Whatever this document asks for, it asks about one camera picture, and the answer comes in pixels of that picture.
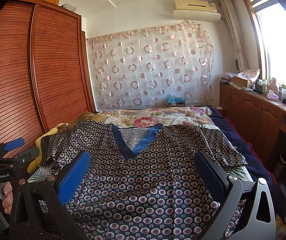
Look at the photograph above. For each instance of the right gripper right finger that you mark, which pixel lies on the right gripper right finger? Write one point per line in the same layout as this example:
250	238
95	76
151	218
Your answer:
257	220

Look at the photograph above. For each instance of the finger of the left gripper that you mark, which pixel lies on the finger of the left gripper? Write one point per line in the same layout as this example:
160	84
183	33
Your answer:
28	155

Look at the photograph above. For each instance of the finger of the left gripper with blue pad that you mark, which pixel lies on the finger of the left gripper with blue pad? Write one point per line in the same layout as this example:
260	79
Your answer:
10	146

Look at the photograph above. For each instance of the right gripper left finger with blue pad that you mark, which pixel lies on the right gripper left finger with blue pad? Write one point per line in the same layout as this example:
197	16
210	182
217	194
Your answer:
39	210

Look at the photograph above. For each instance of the navy patterned silk shirt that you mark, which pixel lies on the navy patterned silk shirt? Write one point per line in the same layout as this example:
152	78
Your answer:
141	183

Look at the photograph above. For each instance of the yellow plush toy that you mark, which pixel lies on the yellow plush toy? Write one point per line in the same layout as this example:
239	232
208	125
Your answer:
35	164

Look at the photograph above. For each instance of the palm leaf bedsheet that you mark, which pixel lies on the palm leaf bedsheet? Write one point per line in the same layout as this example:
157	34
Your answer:
241	173

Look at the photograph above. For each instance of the navy blue blanket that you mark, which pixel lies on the navy blue blanket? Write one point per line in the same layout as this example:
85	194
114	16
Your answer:
254	166

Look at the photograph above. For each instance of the mustard patterned folded cloth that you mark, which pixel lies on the mustard patterned folded cloth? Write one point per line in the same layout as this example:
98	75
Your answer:
85	117

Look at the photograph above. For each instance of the wooden louvered wardrobe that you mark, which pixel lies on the wooden louvered wardrobe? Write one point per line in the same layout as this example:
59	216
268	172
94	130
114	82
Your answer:
44	76

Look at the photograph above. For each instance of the wooden sideboard cabinet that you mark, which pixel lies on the wooden sideboard cabinet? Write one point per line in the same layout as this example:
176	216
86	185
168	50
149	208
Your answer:
260	121

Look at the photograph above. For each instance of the floral quilt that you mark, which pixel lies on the floral quilt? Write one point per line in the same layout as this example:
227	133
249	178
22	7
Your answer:
144	118

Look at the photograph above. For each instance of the blue toy at headboard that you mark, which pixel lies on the blue toy at headboard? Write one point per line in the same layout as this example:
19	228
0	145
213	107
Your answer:
172	101

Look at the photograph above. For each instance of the pink figurine on sill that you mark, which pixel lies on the pink figurine on sill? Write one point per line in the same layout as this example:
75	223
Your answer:
272	93

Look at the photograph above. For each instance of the pink circle sheer curtain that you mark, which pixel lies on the pink circle sheer curtain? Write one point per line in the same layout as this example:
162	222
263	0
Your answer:
138	69

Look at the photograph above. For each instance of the cardboard box on sideboard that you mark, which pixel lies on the cardboard box on sideboard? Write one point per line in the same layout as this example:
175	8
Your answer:
246	78

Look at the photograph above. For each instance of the window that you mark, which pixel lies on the window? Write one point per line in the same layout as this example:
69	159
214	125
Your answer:
269	20

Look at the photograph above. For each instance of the beige window drape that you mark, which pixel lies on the beige window drape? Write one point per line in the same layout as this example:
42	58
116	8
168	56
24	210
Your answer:
234	27

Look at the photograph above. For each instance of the white wall air conditioner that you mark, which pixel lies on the white wall air conditioner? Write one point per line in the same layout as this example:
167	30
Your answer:
196	10

